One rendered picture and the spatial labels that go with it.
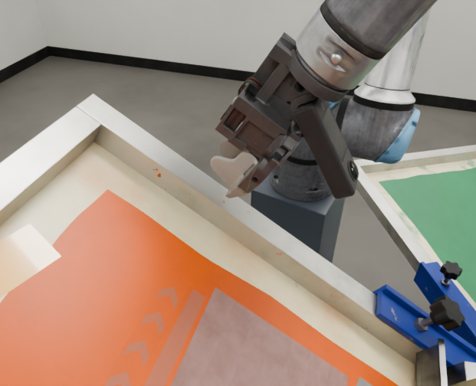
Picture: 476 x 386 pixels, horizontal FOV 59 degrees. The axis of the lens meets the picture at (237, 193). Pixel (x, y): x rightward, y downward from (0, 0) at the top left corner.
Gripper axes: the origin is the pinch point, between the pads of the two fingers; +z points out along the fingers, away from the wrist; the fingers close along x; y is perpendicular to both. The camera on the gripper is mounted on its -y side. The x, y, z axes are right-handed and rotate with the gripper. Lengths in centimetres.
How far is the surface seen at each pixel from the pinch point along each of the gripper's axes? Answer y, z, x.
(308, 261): -13.6, 2.2, 0.5
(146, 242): 5.9, 5.7, 10.3
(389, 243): -115, 100, -157
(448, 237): -64, 19, -59
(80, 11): 196, 231, -353
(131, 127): 16.1, 2.2, -0.8
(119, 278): 6.1, 5.7, 16.3
